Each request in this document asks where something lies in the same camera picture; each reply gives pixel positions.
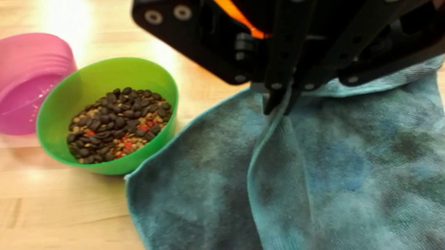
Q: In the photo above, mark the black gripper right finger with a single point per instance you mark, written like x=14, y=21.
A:
x=352, y=50

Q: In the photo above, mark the pink translucent plastic bowl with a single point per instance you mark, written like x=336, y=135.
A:
x=28, y=78

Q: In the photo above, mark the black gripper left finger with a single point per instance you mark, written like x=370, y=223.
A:
x=278, y=56

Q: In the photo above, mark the blue microfibre towel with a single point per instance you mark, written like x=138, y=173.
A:
x=334, y=175

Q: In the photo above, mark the green plastic bowl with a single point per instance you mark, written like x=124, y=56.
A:
x=60, y=116

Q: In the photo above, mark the bean mix in green bowl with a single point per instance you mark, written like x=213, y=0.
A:
x=115, y=125

